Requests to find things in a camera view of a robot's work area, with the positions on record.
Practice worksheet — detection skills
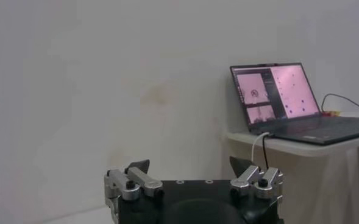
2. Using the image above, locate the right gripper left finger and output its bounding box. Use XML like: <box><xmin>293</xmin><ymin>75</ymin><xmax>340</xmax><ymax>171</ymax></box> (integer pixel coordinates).
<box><xmin>103</xmin><ymin>159</ymin><xmax>164</xmax><ymax>201</ymax></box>

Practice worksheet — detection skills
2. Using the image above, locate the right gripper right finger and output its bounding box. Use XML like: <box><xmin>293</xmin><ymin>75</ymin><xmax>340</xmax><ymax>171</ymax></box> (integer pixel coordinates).
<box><xmin>229</xmin><ymin>156</ymin><xmax>283</xmax><ymax>201</ymax></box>

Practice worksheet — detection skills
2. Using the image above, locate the white side table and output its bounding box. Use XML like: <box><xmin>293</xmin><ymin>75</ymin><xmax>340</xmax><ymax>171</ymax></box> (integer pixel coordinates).
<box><xmin>226</xmin><ymin>111</ymin><xmax>359</xmax><ymax>224</ymax></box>

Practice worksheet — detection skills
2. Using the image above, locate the dark grey laptop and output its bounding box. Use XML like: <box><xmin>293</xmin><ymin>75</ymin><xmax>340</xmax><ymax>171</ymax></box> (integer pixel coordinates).
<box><xmin>229</xmin><ymin>62</ymin><xmax>359</xmax><ymax>146</ymax></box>

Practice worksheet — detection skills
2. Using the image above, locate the white cable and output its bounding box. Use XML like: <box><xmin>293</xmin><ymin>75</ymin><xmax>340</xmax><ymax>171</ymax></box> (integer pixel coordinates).
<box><xmin>251</xmin><ymin>131</ymin><xmax>271</xmax><ymax>164</ymax></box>

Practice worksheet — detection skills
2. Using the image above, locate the black charger cable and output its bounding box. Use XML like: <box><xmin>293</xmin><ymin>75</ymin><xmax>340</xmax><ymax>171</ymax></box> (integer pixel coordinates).
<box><xmin>320</xmin><ymin>93</ymin><xmax>359</xmax><ymax>113</ymax></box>

